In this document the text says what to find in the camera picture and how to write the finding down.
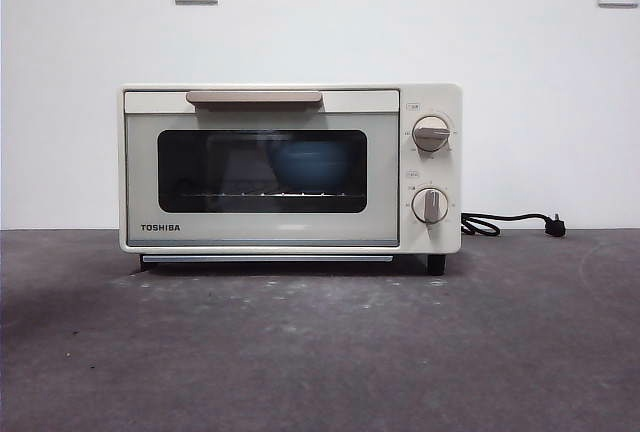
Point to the oven crumb tray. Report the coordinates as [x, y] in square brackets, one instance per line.
[250, 258]

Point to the cream Toshiba toaster oven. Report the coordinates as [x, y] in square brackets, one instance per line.
[435, 97]

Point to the beige oven knob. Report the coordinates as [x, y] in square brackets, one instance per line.
[432, 134]
[430, 206]

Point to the blue ribbed bowl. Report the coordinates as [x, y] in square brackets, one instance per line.
[310, 167]

